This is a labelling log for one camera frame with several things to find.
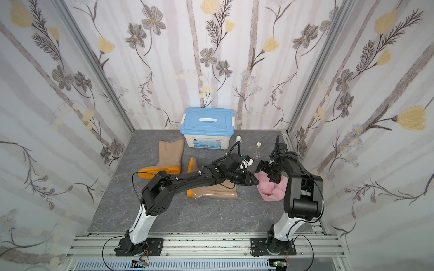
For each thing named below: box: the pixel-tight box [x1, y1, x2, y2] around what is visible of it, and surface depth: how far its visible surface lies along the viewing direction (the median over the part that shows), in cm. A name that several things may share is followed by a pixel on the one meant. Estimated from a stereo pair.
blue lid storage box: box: [179, 107, 236, 150], surface depth 106 cm
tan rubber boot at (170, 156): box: [137, 138, 185, 179], surface depth 106 cm
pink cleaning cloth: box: [253, 171, 289, 202], surface depth 90 cm
